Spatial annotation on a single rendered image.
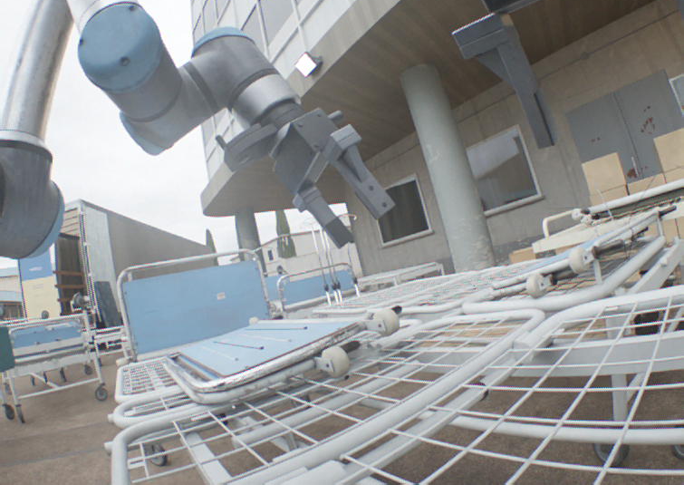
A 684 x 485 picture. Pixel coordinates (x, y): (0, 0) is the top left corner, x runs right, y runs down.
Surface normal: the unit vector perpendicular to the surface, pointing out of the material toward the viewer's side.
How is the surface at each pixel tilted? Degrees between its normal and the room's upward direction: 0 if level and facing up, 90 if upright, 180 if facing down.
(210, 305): 90
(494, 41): 114
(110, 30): 94
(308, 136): 83
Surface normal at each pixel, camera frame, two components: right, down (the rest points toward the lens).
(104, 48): 0.16, -0.07
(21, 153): 0.89, -0.11
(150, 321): 0.55, -0.22
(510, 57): -0.62, 0.49
